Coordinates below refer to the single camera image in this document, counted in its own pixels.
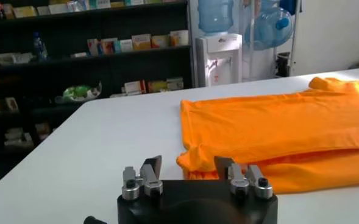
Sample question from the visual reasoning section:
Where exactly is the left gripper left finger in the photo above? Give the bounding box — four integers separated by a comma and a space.
121, 155, 163, 201

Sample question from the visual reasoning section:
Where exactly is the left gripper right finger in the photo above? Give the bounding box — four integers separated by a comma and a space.
214, 156, 274, 201

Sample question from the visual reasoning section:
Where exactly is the orange t-shirt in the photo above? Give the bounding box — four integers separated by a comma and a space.
176, 76, 359, 195

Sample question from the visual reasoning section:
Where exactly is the large white table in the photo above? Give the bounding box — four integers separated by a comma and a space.
0, 66, 359, 224

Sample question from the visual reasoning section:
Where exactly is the yellow green medicine box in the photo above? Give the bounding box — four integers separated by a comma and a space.
147, 80, 168, 93

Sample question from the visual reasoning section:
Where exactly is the red white flat box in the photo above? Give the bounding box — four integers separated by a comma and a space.
124, 80, 146, 95

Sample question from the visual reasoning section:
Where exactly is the white green medicine box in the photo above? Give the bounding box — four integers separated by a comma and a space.
166, 77, 185, 91
89, 0, 112, 9

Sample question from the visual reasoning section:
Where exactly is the bowl with green packets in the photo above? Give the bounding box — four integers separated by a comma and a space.
55, 82, 103, 104

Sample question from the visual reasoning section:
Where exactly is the black shelf unit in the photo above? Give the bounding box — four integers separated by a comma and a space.
0, 0, 195, 192

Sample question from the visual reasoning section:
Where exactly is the white water dispenser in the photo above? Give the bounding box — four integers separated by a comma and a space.
195, 33, 243, 88

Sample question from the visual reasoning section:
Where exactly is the white grey medicine box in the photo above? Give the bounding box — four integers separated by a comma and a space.
119, 38, 133, 53

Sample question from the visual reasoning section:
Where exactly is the orange white medicine box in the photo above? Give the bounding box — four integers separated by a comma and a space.
169, 30, 180, 47
132, 33, 152, 51

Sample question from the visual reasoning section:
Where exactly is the cream red medicine box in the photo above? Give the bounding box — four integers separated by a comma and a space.
151, 35, 170, 49

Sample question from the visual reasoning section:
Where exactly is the red white medicine box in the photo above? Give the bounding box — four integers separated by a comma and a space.
101, 38, 119, 55

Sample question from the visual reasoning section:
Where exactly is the pink white medicine box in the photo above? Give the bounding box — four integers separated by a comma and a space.
87, 38, 102, 57

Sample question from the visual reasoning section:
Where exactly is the white metal jug rack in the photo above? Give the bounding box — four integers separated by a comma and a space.
243, 0, 302, 80

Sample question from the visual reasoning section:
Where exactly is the blue capped water jug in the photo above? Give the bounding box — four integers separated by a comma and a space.
244, 7, 294, 51

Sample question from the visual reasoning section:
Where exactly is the labelled blue water jug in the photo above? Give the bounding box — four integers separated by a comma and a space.
197, 0, 234, 34

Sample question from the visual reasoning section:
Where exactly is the blue plastic bottle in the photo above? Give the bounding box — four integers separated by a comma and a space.
32, 32, 48, 60

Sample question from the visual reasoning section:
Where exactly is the blue white medicine box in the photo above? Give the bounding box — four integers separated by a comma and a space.
66, 0, 90, 12

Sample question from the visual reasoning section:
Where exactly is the yellow white medicine box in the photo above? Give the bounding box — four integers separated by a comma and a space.
13, 5, 37, 18

